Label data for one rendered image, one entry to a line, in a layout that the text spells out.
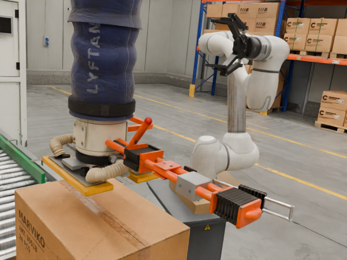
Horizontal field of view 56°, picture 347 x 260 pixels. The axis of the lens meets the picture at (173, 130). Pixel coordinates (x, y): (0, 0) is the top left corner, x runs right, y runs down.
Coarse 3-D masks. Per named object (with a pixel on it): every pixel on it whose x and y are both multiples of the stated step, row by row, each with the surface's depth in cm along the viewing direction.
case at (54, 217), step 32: (32, 192) 130; (64, 192) 132; (128, 192) 138; (32, 224) 119; (64, 224) 110; (96, 224) 112; (128, 224) 114; (160, 224) 116; (32, 256) 123; (64, 256) 100; (96, 256) 96; (128, 256) 98; (160, 256) 109
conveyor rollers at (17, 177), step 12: (0, 156) 272; (0, 168) 248; (12, 168) 247; (0, 180) 226; (12, 180) 229; (24, 180) 235; (36, 180) 232; (0, 192) 209; (12, 192) 213; (0, 204) 200; (12, 204) 197; (0, 216) 184; (12, 216) 188; (0, 228) 176; (12, 228) 173; (0, 240) 162; (12, 240) 164; (0, 252) 153; (12, 252) 156
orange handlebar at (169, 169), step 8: (136, 120) 142; (128, 128) 128; (136, 128) 130; (112, 144) 106; (120, 152) 102; (160, 160) 95; (168, 160) 94; (152, 168) 91; (160, 168) 89; (168, 168) 88; (176, 168) 90; (160, 176) 89; (168, 176) 86; (176, 176) 85; (208, 184) 82; (200, 192) 78; (208, 192) 77; (208, 200) 77; (256, 208) 71; (248, 216) 69; (256, 216) 69
